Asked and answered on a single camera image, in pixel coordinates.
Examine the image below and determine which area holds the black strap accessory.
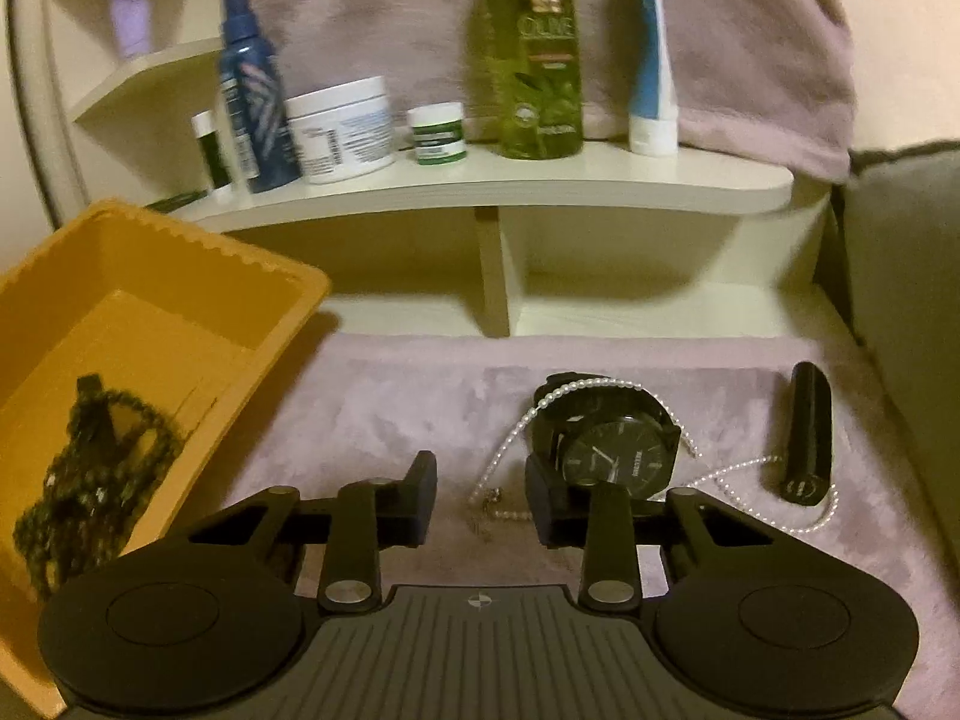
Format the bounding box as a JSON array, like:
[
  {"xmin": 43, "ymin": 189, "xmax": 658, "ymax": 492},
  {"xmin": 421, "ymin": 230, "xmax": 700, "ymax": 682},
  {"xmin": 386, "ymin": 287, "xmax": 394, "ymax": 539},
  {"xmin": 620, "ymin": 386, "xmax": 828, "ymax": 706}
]
[{"xmin": 75, "ymin": 373, "xmax": 118, "ymax": 460}]

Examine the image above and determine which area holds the large white cream jar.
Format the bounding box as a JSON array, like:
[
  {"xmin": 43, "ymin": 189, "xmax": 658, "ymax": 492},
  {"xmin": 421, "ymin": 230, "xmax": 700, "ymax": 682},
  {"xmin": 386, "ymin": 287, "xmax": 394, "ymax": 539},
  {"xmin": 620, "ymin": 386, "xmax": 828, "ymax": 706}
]
[{"xmin": 285, "ymin": 76, "xmax": 397, "ymax": 185}]

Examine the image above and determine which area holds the black cylinder case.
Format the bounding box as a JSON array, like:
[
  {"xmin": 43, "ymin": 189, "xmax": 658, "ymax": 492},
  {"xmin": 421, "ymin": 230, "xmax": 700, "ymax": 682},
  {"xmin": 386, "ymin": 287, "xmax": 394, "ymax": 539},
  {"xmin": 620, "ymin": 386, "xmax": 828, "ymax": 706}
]
[{"xmin": 780, "ymin": 362, "xmax": 838, "ymax": 505}]

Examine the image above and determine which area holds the purple tube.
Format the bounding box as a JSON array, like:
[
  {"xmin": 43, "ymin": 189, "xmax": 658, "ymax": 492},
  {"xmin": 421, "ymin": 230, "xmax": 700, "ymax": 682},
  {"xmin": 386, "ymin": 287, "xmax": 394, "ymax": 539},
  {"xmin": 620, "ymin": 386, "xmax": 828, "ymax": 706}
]
[{"xmin": 109, "ymin": 0, "xmax": 156, "ymax": 61}]

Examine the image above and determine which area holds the dark bead necklace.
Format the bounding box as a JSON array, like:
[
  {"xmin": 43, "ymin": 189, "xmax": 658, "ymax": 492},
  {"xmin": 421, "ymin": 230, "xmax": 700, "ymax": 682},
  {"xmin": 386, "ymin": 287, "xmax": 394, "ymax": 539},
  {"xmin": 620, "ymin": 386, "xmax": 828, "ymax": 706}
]
[{"xmin": 11, "ymin": 388, "xmax": 185, "ymax": 601}]

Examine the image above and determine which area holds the pink hanging towel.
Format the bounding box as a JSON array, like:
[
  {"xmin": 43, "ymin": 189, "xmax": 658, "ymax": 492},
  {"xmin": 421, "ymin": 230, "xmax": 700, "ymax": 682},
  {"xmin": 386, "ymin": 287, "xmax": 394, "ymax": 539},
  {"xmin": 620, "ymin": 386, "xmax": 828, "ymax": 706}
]
[{"xmin": 217, "ymin": 0, "xmax": 860, "ymax": 181}]

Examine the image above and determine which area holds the black lip balm stick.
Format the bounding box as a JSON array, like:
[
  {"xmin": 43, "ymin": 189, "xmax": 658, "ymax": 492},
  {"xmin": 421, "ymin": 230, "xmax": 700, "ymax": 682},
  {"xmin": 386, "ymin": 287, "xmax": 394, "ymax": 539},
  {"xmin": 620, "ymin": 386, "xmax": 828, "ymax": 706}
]
[{"xmin": 191, "ymin": 111, "xmax": 238, "ymax": 193}]

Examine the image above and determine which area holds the green oil pump bottle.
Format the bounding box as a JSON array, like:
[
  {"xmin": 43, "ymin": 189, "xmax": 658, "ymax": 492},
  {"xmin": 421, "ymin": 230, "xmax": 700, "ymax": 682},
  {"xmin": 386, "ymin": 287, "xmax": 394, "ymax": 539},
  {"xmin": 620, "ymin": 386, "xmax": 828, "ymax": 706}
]
[{"xmin": 469, "ymin": 0, "xmax": 584, "ymax": 161}]

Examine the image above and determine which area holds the blue spray bottle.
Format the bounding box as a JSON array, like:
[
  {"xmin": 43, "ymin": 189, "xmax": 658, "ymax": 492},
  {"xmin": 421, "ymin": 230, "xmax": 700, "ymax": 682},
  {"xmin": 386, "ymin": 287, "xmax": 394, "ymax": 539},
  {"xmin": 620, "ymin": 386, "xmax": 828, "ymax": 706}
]
[{"xmin": 217, "ymin": 0, "xmax": 302, "ymax": 194}]

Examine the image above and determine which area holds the pink fluffy mat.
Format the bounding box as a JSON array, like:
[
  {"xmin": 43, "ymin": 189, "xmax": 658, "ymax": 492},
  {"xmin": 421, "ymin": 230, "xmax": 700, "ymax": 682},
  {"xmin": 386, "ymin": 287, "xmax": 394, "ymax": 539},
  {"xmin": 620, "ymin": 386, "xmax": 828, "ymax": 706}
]
[{"xmin": 217, "ymin": 307, "xmax": 960, "ymax": 691}]

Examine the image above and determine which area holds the grey cushion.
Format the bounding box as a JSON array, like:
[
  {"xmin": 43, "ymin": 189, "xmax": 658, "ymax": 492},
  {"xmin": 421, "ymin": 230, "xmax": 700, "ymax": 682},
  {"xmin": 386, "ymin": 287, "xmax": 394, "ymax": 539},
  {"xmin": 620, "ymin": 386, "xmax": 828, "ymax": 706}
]
[{"xmin": 817, "ymin": 144, "xmax": 960, "ymax": 466}]

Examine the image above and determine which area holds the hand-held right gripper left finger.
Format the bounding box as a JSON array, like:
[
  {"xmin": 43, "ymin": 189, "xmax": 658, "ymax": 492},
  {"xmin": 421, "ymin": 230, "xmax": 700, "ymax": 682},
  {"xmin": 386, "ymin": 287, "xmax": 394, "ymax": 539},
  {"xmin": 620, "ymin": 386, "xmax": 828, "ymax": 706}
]
[{"xmin": 187, "ymin": 450, "xmax": 440, "ymax": 612}]

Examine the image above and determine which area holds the orange plastic tray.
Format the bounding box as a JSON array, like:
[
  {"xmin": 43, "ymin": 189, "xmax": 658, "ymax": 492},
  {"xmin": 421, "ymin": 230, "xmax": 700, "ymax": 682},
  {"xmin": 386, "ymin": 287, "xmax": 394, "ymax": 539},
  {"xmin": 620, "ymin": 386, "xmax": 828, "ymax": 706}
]
[{"xmin": 0, "ymin": 199, "xmax": 332, "ymax": 698}]

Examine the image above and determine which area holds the white pearl necklace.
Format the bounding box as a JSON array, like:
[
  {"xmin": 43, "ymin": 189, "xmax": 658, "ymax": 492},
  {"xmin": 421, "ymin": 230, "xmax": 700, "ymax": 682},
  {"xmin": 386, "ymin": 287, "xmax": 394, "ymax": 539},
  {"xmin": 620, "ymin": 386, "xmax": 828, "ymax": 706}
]
[{"xmin": 469, "ymin": 379, "xmax": 839, "ymax": 535}]

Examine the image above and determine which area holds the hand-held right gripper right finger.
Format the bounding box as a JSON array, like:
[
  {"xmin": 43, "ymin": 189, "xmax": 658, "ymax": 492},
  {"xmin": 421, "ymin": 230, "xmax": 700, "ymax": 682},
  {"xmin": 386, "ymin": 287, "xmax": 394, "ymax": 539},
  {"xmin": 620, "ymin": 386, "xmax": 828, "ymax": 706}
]
[{"xmin": 525, "ymin": 454, "xmax": 773, "ymax": 612}]

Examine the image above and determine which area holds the blue and white tube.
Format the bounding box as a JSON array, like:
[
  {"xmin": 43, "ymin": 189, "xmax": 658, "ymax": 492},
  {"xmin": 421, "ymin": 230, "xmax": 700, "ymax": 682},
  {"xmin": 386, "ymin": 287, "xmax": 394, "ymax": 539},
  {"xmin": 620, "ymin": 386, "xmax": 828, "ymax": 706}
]
[{"xmin": 626, "ymin": 0, "xmax": 680, "ymax": 157}]

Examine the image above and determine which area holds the black wristwatch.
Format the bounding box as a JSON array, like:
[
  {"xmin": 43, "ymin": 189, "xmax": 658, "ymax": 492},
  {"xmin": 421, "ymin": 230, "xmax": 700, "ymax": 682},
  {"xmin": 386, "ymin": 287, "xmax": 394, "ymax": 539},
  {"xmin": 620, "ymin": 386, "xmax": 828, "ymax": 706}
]
[{"xmin": 529, "ymin": 373, "xmax": 702, "ymax": 503}]

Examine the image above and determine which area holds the small white jar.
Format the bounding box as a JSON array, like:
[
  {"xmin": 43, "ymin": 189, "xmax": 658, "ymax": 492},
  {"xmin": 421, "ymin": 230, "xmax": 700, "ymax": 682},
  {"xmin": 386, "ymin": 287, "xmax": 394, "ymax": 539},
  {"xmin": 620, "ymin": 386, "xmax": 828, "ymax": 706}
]
[{"xmin": 407, "ymin": 101, "xmax": 470, "ymax": 164}]

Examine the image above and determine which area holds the white wooden shelf unit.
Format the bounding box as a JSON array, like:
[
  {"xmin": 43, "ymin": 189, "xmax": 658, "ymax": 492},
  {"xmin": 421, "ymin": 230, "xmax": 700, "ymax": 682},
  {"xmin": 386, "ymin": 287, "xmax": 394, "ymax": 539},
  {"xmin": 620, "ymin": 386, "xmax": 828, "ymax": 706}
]
[{"xmin": 45, "ymin": 0, "xmax": 833, "ymax": 338}]

